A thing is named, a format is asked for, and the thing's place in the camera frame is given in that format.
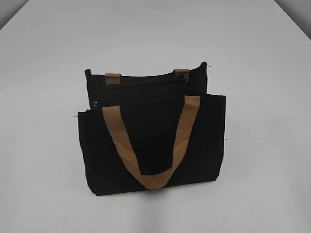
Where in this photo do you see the black canvas tote bag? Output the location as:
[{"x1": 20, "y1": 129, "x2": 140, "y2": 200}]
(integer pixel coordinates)
[{"x1": 77, "y1": 62, "x2": 226, "y2": 196}]

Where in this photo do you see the tan front bag handle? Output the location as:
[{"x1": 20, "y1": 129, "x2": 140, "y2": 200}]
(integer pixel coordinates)
[{"x1": 102, "y1": 96, "x2": 201, "y2": 190}]

